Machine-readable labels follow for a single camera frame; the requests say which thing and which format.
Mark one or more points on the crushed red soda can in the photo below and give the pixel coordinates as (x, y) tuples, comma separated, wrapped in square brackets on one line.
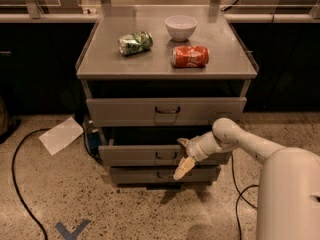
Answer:
[(190, 56)]

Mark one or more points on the crushed green soda can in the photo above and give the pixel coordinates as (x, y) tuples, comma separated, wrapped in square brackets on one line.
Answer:
[(135, 43)]

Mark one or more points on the grey bottom drawer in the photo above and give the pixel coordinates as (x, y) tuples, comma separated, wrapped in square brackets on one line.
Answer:
[(162, 175)]

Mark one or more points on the grey metal drawer cabinet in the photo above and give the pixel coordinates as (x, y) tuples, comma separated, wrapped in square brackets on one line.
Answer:
[(106, 73)]

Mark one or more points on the dark counter left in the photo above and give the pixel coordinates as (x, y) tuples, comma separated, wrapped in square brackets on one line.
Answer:
[(38, 67)]

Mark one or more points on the dark counter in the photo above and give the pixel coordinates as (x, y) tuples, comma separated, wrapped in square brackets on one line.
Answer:
[(288, 57), (38, 67)]

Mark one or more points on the blue power box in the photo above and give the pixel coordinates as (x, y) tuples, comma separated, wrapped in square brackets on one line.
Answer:
[(93, 141)]

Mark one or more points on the grey drawer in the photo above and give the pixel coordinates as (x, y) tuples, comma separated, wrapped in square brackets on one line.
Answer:
[(162, 175), (141, 155), (163, 111)]

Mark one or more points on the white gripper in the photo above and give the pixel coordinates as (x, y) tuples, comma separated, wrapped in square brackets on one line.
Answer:
[(194, 149)]

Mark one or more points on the grey top drawer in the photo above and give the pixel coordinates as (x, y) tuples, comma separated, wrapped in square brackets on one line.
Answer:
[(163, 111)]

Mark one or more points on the dark counter right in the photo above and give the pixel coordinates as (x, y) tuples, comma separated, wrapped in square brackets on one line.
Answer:
[(288, 57)]

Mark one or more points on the white ceramic bowl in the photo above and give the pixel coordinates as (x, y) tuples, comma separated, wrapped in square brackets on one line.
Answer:
[(180, 27)]

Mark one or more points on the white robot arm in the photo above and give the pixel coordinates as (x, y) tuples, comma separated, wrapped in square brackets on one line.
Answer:
[(289, 183)]

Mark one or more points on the white paper sheet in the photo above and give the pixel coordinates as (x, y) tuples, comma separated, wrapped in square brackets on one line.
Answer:
[(60, 136)]

